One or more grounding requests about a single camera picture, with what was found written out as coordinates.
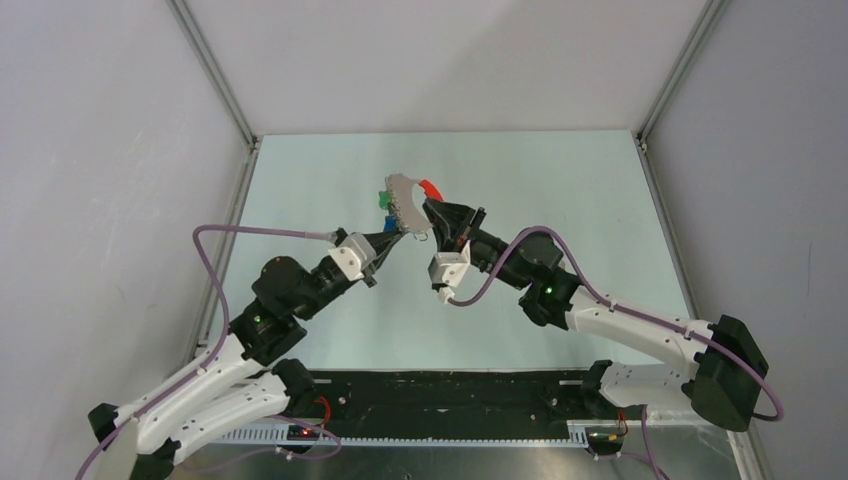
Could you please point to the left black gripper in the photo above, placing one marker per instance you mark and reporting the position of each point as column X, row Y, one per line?
column 384, row 242

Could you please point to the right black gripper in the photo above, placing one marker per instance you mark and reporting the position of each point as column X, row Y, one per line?
column 442, row 216

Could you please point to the green key tag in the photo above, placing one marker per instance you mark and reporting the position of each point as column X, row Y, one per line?
column 384, row 199

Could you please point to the red-handled key organizer with rings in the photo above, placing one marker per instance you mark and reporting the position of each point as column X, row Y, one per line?
column 402, row 205

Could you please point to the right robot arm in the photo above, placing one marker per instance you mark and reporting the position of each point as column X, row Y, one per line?
column 716, row 369

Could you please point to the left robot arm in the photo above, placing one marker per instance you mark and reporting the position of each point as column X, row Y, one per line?
column 245, row 374

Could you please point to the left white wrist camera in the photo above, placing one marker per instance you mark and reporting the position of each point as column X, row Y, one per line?
column 353, row 255

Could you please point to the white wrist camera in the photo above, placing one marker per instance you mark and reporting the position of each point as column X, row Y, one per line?
column 446, row 271
column 353, row 255

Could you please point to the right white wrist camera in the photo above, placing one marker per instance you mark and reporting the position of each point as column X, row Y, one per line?
column 446, row 271

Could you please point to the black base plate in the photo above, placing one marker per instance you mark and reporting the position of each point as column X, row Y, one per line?
column 454, row 401

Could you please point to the grey cable duct rail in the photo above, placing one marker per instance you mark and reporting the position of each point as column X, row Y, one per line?
column 289, row 435

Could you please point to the left aluminium frame post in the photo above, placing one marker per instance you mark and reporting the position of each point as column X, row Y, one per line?
column 198, row 42

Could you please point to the aluminium frame post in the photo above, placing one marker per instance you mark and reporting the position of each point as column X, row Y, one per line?
column 198, row 42
column 696, row 41

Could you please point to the right aluminium frame post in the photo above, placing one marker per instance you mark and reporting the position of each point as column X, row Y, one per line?
column 696, row 41

